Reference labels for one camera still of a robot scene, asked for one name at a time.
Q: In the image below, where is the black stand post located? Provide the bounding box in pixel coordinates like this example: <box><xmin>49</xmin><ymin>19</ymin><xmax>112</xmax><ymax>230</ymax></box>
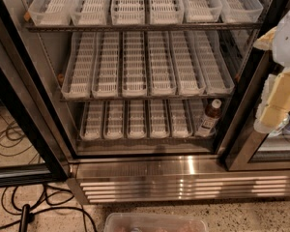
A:
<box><xmin>18</xmin><ymin>204</ymin><xmax>34</xmax><ymax>232</ymax></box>

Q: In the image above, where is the middle shelf tray six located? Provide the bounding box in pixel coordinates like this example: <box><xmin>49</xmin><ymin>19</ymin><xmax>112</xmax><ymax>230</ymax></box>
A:
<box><xmin>194</xmin><ymin>31</ymin><xmax>234</xmax><ymax>95</ymax></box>

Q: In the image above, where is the top shelf tray four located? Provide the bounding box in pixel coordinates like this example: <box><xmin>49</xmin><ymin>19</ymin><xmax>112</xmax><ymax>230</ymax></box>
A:
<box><xmin>149</xmin><ymin>0</ymin><xmax>184</xmax><ymax>25</ymax></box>

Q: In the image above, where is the bottom shelf tray two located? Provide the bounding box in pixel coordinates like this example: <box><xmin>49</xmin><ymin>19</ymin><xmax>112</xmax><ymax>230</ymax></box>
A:
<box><xmin>103</xmin><ymin>101</ymin><xmax>124</xmax><ymax>140</ymax></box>

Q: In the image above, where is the bottom shelf tray three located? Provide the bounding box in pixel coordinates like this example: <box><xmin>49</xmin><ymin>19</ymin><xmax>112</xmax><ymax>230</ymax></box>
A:
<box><xmin>128</xmin><ymin>101</ymin><xmax>146</xmax><ymax>139</ymax></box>

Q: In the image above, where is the shelf tray two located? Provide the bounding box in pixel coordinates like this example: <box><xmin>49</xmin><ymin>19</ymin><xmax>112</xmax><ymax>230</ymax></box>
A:
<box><xmin>70</xmin><ymin>0</ymin><xmax>110</xmax><ymax>26</ymax></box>
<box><xmin>103</xmin><ymin>101</ymin><xmax>124</xmax><ymax>140</ymax></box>
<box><xmin>92</xmin><ymin>32</ymin><xmax>120</xmax><ymax>98</ymax></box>

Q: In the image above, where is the shelf tray one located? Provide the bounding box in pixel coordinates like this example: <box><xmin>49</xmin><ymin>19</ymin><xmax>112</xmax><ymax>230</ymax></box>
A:
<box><xmin>80</xmin><ymin>101</ymin><xmax>103</xmax><ymax>141</ymax></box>
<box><xmin>62</xmin><ymin>32</ymin><xmax>96</xmax><ymax>99</ymax></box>
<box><xmin>28</xmin><ymin>0</ymin><xmax>73</xmax><ymax>26</ymax></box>

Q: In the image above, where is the top shelf tray five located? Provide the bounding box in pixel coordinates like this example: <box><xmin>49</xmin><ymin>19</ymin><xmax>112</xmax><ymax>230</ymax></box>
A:
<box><xmin>183</xmin><ymin>0</ymin><xmax>222</xmax><ymax>23</ymax></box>

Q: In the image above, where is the top shelf tray three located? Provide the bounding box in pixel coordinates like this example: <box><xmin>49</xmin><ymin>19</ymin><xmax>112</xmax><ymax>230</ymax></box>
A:
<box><xmin>111</xmin><ymin>0</ymin><xmax>145</xmax><ymax>25</ymax></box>

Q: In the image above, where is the middle shelf tray five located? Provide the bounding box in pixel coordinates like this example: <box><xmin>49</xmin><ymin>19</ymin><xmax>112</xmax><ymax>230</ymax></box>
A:
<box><xmin>169</xmin><ymin>31</ymin><xmax>205</xmax><ymax>96</ymax></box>

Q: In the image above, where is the shelf tray four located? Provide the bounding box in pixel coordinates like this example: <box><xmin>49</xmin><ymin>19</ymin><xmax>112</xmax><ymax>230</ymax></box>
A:
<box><xmin>149</xmin><ymin>0</ymin><xmax>184</xmax><ymax>25</ymax></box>
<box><xmin>147</xmin><ymin>31</ymin><xmax>176</xmax><ymax>96</ymax></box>
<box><xmin>149</xmin><ymin>100</ymin><xmax>169</xmax><ymax>138</ymax></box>

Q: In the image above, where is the bottom shelf tray six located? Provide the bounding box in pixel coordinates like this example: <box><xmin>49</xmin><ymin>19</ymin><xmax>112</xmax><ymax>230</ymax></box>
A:
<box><xmin>188</xmin><ymin>99</ymin><xmax>216</xmax><ymax>137</ymax></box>

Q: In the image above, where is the bottom shelf tray one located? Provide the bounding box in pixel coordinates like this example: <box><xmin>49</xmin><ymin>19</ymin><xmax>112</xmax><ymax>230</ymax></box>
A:
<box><xmin>80</xmin><ymin>101</ymin><xmax>103</xmax><ymax>141</ymax></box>

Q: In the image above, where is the brown drink plastic bottle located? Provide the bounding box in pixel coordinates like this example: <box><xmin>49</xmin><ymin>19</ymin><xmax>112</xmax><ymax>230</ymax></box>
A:
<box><xmin>196</xmin><ymin>99</ymin><xmax>221</xmax><ymax>137</ymax></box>

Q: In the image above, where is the shelf tray six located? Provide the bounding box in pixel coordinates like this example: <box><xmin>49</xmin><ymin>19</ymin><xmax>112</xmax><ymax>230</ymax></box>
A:
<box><xmin>194</xmin><ymin>31</ymin><xmax>234</xmax><ymax>95</ymax></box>
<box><xmin>188</xmin><ymin>99</ymin><xmax>216</xmax><ymax>137</ymax></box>
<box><xmin>220</xmin><ymin>0</ymin><xmax>263</xmax><ymax>23</ymax></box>

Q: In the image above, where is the stainless steel fridge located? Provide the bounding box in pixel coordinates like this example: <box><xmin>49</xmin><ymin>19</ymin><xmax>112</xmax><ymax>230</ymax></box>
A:
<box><xmin>0</xmin><ymin>0</ymin><xmax>290</xmax><ymax>204</ymax></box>

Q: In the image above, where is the clear plastic bin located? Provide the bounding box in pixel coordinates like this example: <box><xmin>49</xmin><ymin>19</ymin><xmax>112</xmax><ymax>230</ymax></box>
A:
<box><xmin>103</xmin><ymin>213</ymin><xmax>209</xmax><ymax>232</ymax></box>

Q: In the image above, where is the shelf tray three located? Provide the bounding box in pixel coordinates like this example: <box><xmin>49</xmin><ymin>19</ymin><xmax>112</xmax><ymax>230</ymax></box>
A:
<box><xmin>122</xmin><ymin>32</ymin><xmax>147</xmax><ymax>97</ymax></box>
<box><xmin>111</xmin><ymin>0</ymin><xmax>145</xmax><ymax>25</ymax></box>
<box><xmin>128</xmin><ymin>101</ymin><xmax>146</xmax><ymax>139</ymax></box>

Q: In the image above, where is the middle shelf tray one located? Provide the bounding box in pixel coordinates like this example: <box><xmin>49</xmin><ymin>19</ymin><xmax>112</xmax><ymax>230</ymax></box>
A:
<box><xmin>62</xmin><ymin>32</ymin><xmax>96</xmax><ymax>99</ymax></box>

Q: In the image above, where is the bottom shelf tray four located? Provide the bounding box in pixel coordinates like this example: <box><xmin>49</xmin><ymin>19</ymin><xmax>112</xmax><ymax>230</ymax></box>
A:
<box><xmin>149</xmin><ymin>100</ymin><xmax>169</xmax><ymax>138</ymax></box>

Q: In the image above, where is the middle shelf tray four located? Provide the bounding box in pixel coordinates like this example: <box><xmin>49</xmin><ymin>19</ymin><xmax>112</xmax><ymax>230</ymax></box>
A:
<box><xmin>147</xmin><ymin>31</ymin><xmax>176</xmax><ymax>96</ymax></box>

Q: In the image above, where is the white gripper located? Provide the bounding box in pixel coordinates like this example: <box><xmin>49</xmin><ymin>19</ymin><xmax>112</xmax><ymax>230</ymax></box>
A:
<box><xmin>253</xmin><ymin>10</ymin><xmax>290</xmax><ymax>133</ymax></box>

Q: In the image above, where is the open glass fridge door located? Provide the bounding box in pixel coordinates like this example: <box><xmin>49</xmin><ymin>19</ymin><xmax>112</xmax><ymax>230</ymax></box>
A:
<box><xmin>0</xmin><ymin>26</ymin><xmax>71</xmax><ymax>189</ymax></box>

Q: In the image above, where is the middle shelf tray three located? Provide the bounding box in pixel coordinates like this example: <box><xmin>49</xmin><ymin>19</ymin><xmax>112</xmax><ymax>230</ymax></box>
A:
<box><xmin>122</xmin><ymin>32</ymin><xmax>147</xmax><ymax>97</ymax></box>

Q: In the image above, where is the middle shelf tray two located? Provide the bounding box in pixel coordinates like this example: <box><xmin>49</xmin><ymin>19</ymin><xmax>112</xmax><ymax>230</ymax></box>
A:
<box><xmin>92</xmin><ymin>32</ymin><xmax>120</xmax><ymax>98</ymax></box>

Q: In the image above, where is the top shelf tray six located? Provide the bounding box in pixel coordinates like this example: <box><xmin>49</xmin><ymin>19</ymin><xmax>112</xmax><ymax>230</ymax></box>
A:
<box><xmin>220</xmin><ymin>0</ymin><xmax>263</xmax><ymax>23</ymax></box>

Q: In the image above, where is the top shelf tray one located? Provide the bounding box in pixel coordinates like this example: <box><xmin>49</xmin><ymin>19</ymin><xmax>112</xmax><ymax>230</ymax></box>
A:
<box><xmin>28</xmin><ymin>0</ymin><xmax>73</xmax><ymax>26</ymax></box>

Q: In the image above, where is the top shelf tray two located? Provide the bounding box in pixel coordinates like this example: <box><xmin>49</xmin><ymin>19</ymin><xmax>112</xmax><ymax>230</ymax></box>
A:
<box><xmin>70</xmin><ymin>0</ymin><xmax>110</xmax><ymax>26</ymax></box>

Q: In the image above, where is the black floor cable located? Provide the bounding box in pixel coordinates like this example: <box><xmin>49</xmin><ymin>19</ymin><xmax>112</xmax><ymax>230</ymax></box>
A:
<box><xmin>0</xmin><ymin>183</ymin><xmax>99</xmax><ymax>232</ymax></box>

